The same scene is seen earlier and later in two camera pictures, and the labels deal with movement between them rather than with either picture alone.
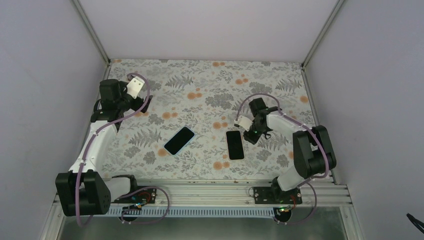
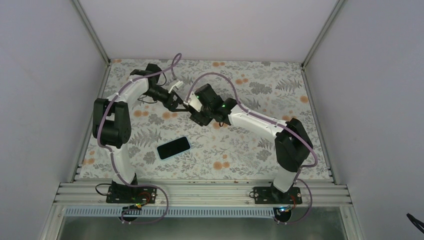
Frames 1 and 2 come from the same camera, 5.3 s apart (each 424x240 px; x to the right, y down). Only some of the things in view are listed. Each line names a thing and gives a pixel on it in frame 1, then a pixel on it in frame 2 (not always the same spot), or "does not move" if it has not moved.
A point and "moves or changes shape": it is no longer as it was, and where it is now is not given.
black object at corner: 416,222 does not move
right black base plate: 275,195 does not move
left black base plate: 145,196 does not move
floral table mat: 187,130 does not move
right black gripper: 253,140 → 199,119
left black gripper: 139,103 → 174,103
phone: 179,140 moves or changes shape
